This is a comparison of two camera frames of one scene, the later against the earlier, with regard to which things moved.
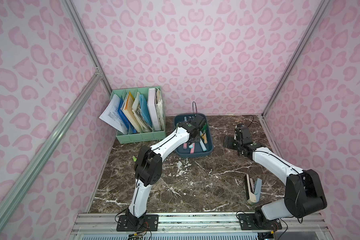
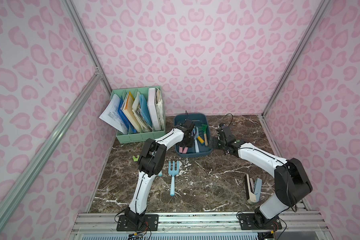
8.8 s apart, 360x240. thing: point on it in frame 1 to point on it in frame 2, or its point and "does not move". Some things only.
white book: [152, 107] does not move
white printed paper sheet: [113, 115] does not move
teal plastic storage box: [204, 147] does not move
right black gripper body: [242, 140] to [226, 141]
